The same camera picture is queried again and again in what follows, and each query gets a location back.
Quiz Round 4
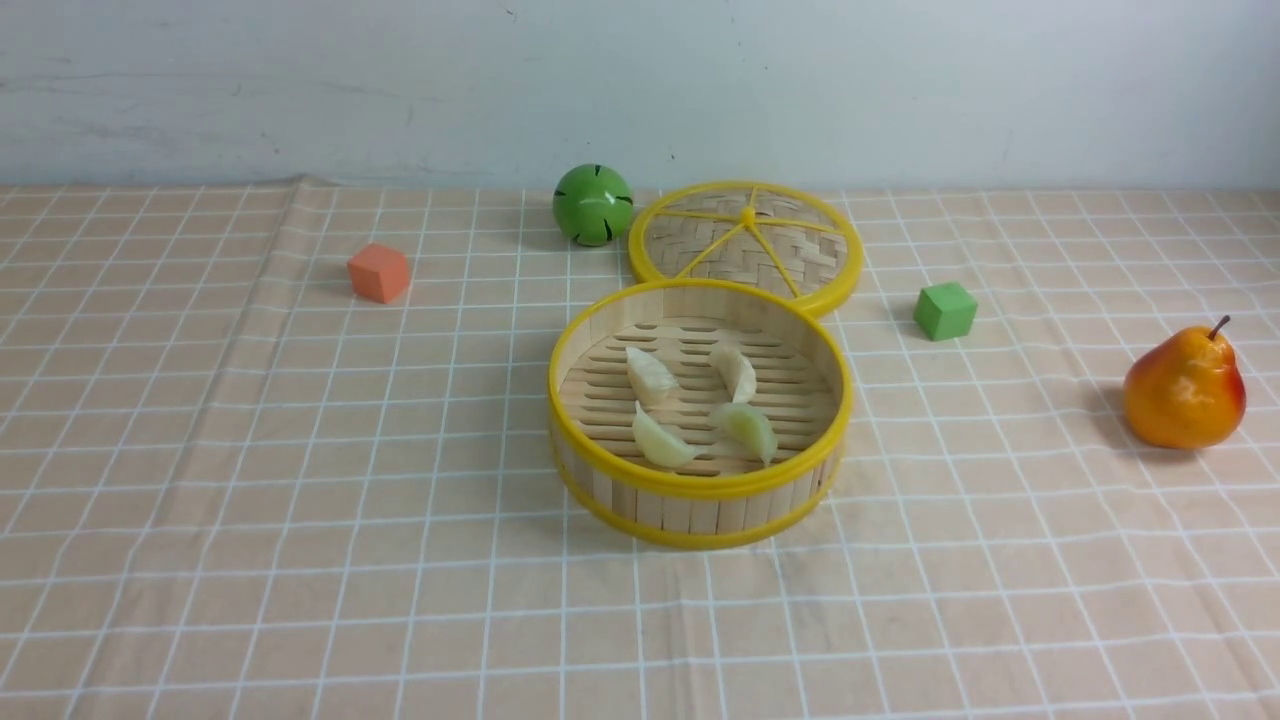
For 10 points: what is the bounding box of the white dumpling bottom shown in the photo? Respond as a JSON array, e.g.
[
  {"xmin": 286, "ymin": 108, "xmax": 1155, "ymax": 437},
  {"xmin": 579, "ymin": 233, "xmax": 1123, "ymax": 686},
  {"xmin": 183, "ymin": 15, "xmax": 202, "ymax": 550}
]
[{"xmin": 625, "ymin": 346, "xmax": 680, "ymax": 406}]

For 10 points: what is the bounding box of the white dumpling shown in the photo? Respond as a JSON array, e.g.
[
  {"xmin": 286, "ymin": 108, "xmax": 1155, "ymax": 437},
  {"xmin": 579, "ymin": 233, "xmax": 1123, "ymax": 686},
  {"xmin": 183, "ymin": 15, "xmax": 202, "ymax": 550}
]
[
  {"xmin": 708, "ymin": 342, "xmax": 756, "ymax": 404},
  {"xmin": 625, "ymin": 346, "xmax": 680, "ymax": 406}
]

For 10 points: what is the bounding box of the pale green dumpling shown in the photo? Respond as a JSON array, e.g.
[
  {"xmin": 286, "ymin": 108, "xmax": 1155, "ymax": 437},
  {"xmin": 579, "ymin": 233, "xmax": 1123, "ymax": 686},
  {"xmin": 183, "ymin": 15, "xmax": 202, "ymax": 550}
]
[
  {"xmin": 631, "ymin": 402, "xmax": 701, "ymax": 469},
  {"xmin": 708, "ymin": 402, "xmax": 780, "ymax": 468}
]

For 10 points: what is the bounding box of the bamboo steamer tray yellow rim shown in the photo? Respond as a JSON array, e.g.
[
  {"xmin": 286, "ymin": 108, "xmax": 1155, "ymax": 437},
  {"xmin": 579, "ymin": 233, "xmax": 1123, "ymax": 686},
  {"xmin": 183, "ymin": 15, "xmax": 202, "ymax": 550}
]
[{"xmin": 547, "ymin": 279, "xmax": 854, "ymax": 550}]

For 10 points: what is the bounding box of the woven bamboo steamer lid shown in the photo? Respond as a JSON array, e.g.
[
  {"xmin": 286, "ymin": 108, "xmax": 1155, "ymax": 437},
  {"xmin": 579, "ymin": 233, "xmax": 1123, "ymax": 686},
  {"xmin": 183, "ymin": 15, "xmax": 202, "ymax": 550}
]
[{"xmin": 627, "ymin": 179, "xmax": 865, "ymax": 316}]

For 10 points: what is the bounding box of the green toy ball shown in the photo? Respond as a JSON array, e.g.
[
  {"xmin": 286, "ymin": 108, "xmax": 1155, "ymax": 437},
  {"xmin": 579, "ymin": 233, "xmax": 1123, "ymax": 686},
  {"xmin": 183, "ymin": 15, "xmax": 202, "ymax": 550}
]
[{"xmin": 552, "ymin": 163, "xmax": 634, "ymax": 247}]

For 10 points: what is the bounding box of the orange cube block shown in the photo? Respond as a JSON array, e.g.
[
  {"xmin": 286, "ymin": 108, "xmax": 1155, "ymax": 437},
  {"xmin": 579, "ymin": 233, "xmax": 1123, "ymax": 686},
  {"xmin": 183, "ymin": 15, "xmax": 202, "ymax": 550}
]
[{"xmin": 346, "ymin": 243, "xmax": 412, "ymax": 304}]

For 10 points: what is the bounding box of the green cube block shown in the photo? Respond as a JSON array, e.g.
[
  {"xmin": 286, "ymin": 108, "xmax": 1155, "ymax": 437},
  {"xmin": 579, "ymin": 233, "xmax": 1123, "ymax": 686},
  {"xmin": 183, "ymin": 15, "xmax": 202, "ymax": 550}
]
[{"xmin": 913, "ymin": 282, "xmax": 978, "ymax": 342}]

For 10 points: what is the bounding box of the beige checkered tablecloth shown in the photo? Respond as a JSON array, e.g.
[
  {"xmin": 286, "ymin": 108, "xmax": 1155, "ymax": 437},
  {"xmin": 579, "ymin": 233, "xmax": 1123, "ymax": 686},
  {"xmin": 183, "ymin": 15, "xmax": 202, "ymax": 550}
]
[{"xmin": 1, "ymin": 179, "xmax": 1279, "ymax": 719}]

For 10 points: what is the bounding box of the orange yellow toy pear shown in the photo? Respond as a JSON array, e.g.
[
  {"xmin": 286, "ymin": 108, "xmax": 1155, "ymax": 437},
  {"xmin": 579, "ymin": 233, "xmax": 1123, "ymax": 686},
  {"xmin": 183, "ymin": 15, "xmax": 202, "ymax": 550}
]
[{"xmin": 1123, "ymin": 315, "xmax": 1247, "ymax": 451}]

